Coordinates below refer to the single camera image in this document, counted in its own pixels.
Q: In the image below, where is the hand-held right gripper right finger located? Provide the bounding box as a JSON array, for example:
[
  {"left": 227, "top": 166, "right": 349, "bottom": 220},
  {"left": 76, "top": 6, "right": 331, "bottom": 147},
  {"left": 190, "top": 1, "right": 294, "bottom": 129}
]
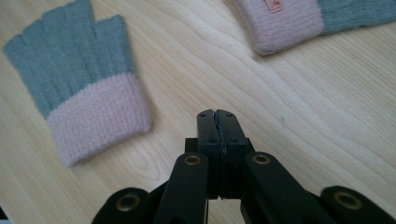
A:
[{"left": 216, "top": 108, "right": 255, "bottom": 200}]

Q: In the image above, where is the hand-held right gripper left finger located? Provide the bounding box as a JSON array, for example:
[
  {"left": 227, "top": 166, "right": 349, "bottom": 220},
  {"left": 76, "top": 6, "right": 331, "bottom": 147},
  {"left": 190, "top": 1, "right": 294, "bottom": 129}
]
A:
[{"left": 185, "top": 108, "right": 223, "bottom": 200}]

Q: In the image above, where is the grey pink knit glove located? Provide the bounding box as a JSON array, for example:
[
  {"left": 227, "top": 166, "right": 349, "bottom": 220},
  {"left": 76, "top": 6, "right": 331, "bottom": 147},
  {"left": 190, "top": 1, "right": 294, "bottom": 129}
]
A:
[{"left": 3, "top": 0, "right": 153, "bottom": 168}]

